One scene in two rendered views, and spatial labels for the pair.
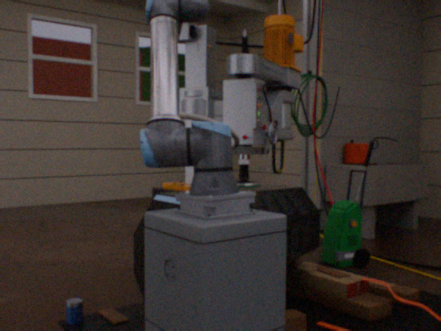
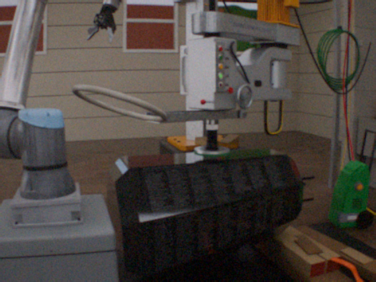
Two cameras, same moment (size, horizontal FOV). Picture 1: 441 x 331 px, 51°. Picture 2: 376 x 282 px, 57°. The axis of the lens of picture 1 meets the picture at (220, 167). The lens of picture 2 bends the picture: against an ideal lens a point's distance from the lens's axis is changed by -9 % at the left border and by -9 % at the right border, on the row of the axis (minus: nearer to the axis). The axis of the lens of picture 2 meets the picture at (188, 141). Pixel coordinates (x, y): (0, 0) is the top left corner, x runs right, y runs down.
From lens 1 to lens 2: 1.18 m
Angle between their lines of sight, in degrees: 21
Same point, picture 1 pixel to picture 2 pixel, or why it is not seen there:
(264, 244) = (77, 264)
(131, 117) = not seen: hidden behind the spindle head
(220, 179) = (35, 180)
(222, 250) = (14, 266)
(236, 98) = (199, 59)
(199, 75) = not seen: hidden behind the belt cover
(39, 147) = (130, 91)
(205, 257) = not seen: outside the picture
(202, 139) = (19, 132)
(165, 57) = (15, 36)
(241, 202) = (59, 209)
